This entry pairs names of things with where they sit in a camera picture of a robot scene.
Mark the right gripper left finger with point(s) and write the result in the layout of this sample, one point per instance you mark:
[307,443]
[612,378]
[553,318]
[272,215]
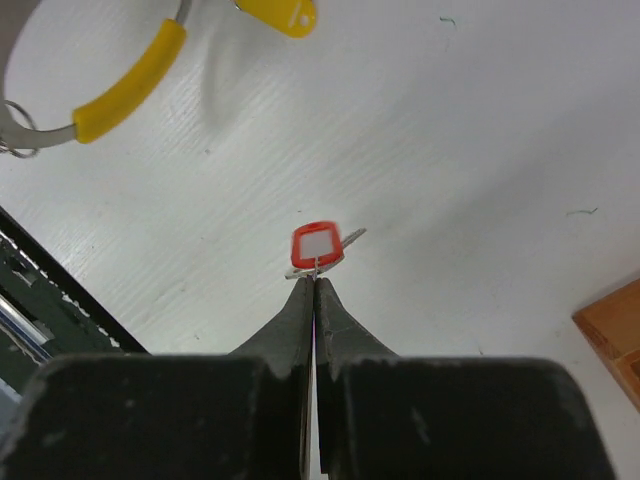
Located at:
[242,415]

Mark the wooden compartment tray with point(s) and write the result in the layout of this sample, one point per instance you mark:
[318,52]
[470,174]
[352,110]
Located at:
[610,325]

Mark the key with red tag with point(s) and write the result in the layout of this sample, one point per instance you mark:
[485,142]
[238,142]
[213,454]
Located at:
[317,247]

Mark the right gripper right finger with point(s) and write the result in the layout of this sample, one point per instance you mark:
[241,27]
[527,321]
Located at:
[385,416]

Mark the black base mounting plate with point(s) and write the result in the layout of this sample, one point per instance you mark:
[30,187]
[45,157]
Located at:
[45,312]

